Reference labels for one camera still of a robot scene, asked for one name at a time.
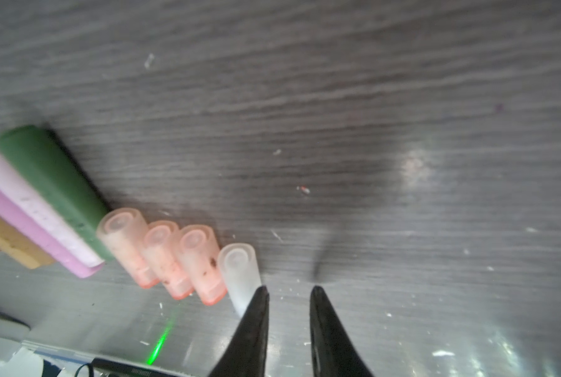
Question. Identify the translucent pink highlighter cap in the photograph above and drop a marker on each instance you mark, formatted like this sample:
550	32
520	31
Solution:
196	249

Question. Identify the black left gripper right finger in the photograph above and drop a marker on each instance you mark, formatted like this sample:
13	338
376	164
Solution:
333	353

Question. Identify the translucent clear highlighter cap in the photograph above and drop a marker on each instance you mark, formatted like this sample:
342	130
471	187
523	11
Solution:
239	268

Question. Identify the translucent purple highlighter cap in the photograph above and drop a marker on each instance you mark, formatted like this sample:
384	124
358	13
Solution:
158	253

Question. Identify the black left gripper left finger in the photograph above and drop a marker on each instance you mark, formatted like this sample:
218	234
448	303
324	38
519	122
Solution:
247	350

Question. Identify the gold tan pen cap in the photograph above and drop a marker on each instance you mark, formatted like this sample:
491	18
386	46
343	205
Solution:
20	248

